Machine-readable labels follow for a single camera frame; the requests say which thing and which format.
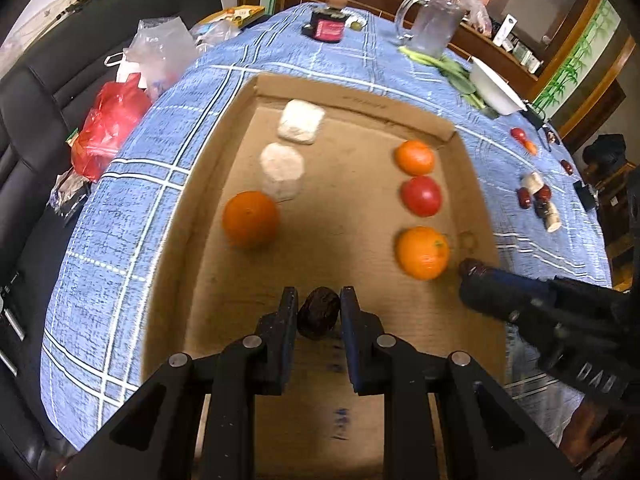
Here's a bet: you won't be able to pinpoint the blue plaid tablecloth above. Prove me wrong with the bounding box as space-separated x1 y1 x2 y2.
40 2 613 453

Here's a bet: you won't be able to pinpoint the dark brown walnut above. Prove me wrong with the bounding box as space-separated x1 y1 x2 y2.
297 286 343 340

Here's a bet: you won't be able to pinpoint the crumpled clear plastic bag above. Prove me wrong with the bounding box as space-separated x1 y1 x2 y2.
192 20 241 53

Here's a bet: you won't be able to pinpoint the white bowl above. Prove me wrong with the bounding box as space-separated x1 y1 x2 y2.
470 56 528 116

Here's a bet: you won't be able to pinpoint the green onions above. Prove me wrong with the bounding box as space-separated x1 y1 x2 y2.
398 46 488 111

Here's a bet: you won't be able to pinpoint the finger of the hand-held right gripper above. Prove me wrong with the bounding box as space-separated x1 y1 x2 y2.
459 265 556 323

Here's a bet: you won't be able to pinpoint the red plastic bag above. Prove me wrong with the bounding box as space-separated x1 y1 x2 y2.
70 74 152 183

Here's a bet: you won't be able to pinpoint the black metal device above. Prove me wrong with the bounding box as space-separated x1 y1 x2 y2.
574 180 598 211

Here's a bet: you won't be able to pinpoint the shallow cardboard box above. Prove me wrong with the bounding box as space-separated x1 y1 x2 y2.
141 74 511 480

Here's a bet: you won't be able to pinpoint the black leather sofa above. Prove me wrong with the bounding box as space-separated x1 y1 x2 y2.
0 0 223 461

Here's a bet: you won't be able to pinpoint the white lotion bottle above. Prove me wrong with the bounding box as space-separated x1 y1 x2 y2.
492 15 518 43

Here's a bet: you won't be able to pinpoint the clear glass pitcher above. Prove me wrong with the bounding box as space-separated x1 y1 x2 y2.
395 0 463 59

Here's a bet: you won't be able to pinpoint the small black packet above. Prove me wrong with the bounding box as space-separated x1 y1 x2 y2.
48 170 93 218

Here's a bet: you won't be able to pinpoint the white plastic bag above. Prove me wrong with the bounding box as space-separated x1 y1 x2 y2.
104 16 198 101

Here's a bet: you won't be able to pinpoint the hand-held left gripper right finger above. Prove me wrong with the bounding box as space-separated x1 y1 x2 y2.
340 286 581 480

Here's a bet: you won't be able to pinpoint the orange with green stem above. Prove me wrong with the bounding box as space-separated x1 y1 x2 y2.
395 226 451 281

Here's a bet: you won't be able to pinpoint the green bamboo decoration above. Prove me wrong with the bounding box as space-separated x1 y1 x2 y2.
532 5 618 111

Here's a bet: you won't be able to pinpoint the red and black box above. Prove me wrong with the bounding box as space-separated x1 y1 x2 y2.
301 7 348 43

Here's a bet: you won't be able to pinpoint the large orange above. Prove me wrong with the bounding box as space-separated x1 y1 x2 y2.
221 191 281 249

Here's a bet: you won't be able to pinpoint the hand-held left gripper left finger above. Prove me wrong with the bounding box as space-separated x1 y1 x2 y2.
65 286 301 480

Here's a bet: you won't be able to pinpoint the dark jacket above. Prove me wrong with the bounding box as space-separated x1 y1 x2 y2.
581 133 628 173

